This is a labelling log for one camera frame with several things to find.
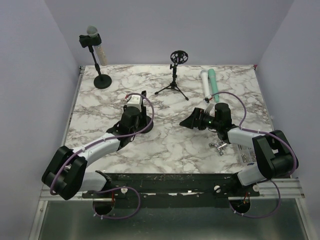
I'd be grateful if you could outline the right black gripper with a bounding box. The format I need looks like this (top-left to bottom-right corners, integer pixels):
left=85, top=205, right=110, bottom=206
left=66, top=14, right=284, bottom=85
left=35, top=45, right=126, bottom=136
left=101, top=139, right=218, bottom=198
left=180, top=107, right=221, bottom=131

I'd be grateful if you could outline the mint green microphone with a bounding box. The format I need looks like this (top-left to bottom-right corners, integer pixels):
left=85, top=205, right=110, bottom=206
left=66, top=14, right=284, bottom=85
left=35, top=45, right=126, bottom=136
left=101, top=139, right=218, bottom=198
left=208, top=68, right=220, bottom=103

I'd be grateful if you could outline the white microphone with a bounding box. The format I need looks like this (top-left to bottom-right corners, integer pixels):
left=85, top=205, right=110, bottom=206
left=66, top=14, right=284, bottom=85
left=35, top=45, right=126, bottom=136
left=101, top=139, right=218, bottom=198
left=200, top=70, right=211, bottom=98

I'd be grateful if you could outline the black tripod shock mount stand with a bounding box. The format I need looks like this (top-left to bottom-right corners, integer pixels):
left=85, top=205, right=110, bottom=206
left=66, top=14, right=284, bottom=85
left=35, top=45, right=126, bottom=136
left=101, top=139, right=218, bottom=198
left=154, top=50, right=189, bottom=101

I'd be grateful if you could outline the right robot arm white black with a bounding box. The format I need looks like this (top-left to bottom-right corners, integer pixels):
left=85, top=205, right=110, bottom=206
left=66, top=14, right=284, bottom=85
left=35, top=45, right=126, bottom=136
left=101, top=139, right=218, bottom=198
left=179, top=103, right=298, bottom=196

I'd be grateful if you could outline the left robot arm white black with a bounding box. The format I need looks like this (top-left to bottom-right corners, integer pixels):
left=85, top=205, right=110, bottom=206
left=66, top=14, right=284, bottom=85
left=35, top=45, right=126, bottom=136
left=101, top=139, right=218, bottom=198
left=41, top=104, right=153, bottom=200

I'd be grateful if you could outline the black round base clip stand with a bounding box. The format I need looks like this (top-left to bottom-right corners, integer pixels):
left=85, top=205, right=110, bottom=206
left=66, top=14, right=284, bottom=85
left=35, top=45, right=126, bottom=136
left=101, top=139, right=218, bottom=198
left=79, top=35, right=112, bottom=90

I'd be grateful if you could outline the glitter silver mesh microphone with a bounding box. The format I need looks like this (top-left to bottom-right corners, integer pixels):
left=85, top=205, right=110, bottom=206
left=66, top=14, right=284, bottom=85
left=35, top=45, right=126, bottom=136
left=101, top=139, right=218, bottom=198
left=86, top=25, right=108, bottom=66

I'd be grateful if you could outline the chrome faucet fitting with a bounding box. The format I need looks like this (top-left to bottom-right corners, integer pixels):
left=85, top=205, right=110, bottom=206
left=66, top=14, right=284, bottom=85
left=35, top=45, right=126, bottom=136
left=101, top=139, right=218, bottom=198
left=208, top=141, right=228, bottom=156

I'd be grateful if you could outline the clear screw organizer box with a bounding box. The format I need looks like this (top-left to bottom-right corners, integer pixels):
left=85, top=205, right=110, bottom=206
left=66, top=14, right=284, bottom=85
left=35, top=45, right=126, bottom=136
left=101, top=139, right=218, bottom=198
left=237, top=145, right=257, bottom=166

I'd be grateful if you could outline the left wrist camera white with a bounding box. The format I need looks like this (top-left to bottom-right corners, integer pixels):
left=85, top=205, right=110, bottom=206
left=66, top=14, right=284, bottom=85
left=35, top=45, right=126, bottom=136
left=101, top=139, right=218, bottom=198
left=126, top=94, right=143, bottom=112

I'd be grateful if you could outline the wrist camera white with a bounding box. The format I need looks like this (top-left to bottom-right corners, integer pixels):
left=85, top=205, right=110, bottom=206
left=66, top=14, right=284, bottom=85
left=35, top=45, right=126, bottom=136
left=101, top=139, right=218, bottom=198
left=203, top=96, right=215, bottom=114
left=126, top=94, right=143, bottom=112

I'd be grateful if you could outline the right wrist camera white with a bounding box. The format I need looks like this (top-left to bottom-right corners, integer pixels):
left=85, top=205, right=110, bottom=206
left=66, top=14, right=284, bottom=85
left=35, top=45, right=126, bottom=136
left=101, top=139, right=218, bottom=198
left=203, top=96, right=215, bottom=114

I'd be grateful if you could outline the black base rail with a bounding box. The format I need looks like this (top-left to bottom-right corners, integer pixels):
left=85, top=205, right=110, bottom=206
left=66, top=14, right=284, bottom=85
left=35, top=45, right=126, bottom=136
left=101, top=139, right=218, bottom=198
left=71, top=171, right=260, bottom=212

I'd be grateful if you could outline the aluminium extrusion frame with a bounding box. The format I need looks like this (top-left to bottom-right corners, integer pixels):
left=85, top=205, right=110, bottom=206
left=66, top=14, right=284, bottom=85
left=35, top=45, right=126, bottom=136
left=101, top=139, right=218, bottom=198
left=27, top=64, right=87, bottom=240

